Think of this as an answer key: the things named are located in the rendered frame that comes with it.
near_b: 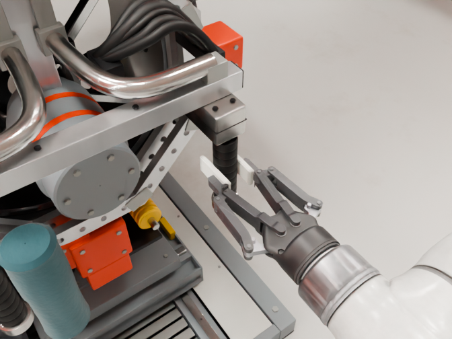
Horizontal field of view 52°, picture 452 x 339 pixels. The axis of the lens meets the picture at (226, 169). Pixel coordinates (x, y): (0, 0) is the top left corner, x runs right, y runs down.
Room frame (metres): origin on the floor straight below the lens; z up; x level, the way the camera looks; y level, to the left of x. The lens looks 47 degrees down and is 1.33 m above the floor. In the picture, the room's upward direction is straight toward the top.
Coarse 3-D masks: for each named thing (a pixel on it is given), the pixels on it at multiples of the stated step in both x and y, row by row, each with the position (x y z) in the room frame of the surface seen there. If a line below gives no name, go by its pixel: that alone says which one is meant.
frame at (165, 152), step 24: (168, 0) 0.66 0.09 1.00; (168, 48) 0.71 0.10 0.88; (144, 144) 0.68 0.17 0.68; (168, 144) 0.65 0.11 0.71; (144, 168) 0.65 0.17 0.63; (168, 168) 0.64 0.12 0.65; (144, 192) 0.60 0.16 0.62; (48, 216) 0.54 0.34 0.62; (120, 216) 0.57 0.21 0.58; (0, 240) 0.45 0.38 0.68; (72, 240) 0.51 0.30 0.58
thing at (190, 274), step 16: (160, 224) 0.86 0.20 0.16; (176, 240) 0.81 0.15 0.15; (192, 256) 0.74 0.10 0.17; (176, 272) 0.70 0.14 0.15; (192, 272) 0.68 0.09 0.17; (160, 288) 0.65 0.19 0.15; (176, 288) 0.65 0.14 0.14; (128, 304) 0.60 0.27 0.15; (144, 304) 0.59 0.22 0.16; (160, 304) 0.61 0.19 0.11; (96, 320) 0.55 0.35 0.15; (112, 320) 0.55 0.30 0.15; (128, 320) 0.56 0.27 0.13; (32, 336) 0.49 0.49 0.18; (80, 336) 0.51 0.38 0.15; (96, 336) 0.50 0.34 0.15; (112, 336) 0.53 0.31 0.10
